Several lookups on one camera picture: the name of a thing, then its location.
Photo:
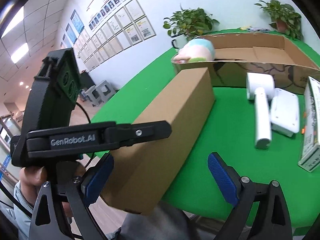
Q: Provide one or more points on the blue wall posters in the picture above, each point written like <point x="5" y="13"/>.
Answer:
<point x="73" y="32"/>

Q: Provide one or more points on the white plastic device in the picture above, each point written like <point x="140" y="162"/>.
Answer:
<point x="284" y="112"/>

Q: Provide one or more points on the white enamel mug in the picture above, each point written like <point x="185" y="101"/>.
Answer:
<point x="179" y="41"/>

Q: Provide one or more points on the white green medicine box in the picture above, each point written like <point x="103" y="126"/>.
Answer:
<point x="309" y="159"/>

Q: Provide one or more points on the grey plastic stool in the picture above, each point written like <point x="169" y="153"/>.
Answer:
<point x="100" y="93"/>

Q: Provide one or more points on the right potted green plant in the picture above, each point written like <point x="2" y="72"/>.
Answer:
<point x="284" y="18"/>

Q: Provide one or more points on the colourful tissue packet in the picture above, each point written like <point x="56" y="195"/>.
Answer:
<point x="258" y="30"/>

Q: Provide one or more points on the left potted green plant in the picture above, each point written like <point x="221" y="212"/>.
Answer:
<point x="190" y="23"/>

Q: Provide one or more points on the large open cardboard tray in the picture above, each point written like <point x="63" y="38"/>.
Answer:
<point x="237" y="54"/>

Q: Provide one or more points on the white hair dryer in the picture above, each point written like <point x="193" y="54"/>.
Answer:
<point x="260" y="90"/>

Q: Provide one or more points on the pink teal plush toy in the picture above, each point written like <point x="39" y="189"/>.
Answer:
<point x="196" y="50"/>

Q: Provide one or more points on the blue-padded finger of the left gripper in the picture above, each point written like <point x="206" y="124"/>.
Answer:
<point x="91" y="138"/>

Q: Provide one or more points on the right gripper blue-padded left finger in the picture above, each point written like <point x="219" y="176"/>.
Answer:
<point x="49" y="220"/>

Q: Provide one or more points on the green table cloth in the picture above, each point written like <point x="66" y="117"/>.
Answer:
<point x="204" y="119"/>

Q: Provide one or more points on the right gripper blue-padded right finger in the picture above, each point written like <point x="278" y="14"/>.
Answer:
<point x="272" y="220"/>

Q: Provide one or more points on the framed certificates on wall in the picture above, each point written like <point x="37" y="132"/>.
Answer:
<point x="114" y="31"/>

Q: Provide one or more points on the person's left hand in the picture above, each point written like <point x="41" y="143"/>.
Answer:
<point x="31" y="178"/>

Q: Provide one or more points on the potted green plant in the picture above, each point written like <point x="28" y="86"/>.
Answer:
<point x="284" y="18"/>
<point x="190" y="23"/>

